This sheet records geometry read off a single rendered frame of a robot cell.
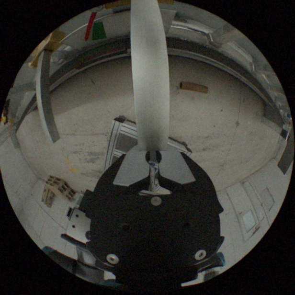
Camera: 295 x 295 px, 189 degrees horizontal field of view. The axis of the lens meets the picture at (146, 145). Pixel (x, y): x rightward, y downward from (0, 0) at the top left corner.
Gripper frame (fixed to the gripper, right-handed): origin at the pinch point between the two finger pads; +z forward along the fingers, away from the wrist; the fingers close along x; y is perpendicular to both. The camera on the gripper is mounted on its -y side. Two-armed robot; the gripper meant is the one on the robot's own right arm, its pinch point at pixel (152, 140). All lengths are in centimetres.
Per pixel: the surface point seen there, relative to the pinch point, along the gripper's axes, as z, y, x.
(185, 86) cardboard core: 75, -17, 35
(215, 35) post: 8.4, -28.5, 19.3
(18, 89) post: 0, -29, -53
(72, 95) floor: 82, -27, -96
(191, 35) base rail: 12.4, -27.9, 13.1
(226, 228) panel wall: -41, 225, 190
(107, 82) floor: 82, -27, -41
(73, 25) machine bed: 12, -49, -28
